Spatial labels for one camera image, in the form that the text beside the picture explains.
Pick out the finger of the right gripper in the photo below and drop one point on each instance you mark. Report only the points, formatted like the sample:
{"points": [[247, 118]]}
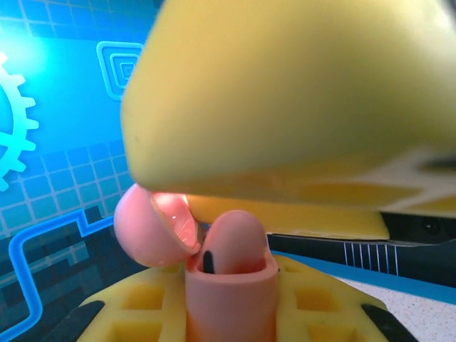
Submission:
{"points": [[320, 221], [285, 89]]}

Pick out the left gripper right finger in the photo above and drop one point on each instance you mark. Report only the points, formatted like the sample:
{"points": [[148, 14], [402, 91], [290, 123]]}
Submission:
{"points": [[320, 306]]}

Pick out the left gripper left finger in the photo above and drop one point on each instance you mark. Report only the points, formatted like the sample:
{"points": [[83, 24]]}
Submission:
{"points": [[142, 306]]}

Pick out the coral pink earbud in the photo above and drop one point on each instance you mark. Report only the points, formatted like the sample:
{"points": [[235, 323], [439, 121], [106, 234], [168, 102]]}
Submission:
{"points": [[238, 242]]}

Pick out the rectangular pink earbud case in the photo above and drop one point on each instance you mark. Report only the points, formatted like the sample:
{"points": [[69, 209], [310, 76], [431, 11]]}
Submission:
{"points": [[231, 306]]}

